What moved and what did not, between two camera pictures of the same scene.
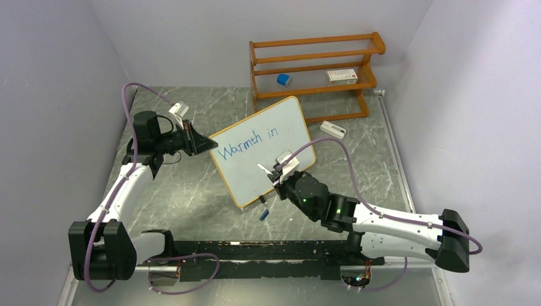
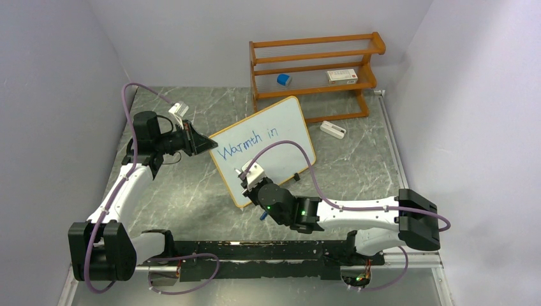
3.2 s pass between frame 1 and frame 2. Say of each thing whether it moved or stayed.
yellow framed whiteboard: stayed
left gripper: stayed
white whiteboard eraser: stayed
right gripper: moved
